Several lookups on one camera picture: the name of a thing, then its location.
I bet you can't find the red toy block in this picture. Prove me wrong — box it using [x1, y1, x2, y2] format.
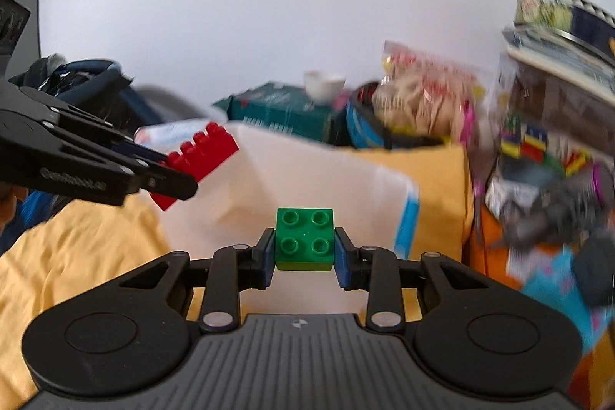
[155, 122, 239, 182]

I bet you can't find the green duplo brick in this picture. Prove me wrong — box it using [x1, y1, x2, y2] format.
[275, 207, 335, 272]

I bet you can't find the baby wipes pack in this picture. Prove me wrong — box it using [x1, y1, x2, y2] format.
[133, 118, 215, 151]

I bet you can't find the white plastic bin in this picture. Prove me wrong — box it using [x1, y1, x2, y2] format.
[133, 118, 420, 314]

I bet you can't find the orange box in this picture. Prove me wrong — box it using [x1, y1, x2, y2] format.
[464, 205, 614, 409]

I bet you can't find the green book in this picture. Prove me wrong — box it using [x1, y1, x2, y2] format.
[214, 82, 351, 147]

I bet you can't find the blue black basket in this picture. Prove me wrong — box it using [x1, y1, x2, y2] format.
[346, 81, 444, 150]

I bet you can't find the white ceramic bowl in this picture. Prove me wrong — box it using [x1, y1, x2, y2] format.
[303, 71, 346, 105]

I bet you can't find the snack bag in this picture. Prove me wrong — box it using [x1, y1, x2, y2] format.
[371, 41, 486, 144]

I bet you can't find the grey hair dryer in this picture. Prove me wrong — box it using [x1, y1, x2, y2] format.
[496, 163, 614, 250]

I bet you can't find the clear box of toys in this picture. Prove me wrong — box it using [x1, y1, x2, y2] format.
[493, 54, 614, 176]

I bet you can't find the stack of books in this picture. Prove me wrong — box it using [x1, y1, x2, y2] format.
[502, 26, 614, 101]

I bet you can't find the round cookie tin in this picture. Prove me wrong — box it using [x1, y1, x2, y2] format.
[514, 0, 614, 59]

